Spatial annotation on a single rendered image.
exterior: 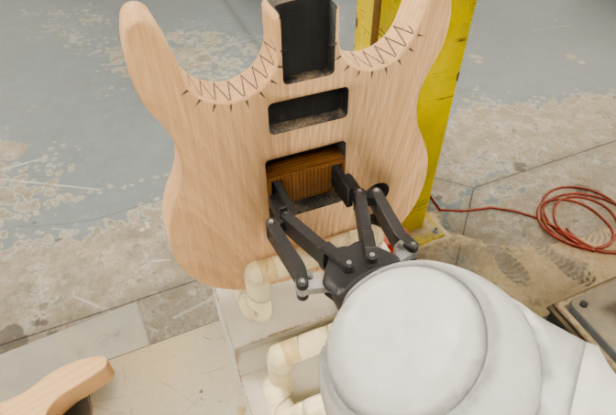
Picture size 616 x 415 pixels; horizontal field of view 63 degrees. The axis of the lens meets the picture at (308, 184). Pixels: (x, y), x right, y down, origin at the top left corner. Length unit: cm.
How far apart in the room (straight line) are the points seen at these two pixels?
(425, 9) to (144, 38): 28
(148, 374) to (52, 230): 171
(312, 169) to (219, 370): 43
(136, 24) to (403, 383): 35
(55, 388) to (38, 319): 139
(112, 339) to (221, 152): 56
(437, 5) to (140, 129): 254
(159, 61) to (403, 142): 32
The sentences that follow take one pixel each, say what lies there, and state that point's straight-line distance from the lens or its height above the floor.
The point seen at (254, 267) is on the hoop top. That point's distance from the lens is 65.
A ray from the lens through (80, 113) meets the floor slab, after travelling 324.
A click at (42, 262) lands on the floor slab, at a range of 245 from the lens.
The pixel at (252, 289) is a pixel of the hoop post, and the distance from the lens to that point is 66.
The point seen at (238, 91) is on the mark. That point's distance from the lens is 52.
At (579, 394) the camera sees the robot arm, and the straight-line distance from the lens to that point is 25.
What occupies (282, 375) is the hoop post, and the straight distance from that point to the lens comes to 70.
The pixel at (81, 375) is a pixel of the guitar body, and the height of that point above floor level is 99.
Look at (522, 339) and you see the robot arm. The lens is 23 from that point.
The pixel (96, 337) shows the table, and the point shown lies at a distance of 102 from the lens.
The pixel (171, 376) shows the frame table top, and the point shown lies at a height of 93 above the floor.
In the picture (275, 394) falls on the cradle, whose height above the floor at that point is 106.
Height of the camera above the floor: 173
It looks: 44 degrees down
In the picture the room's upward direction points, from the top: straight up
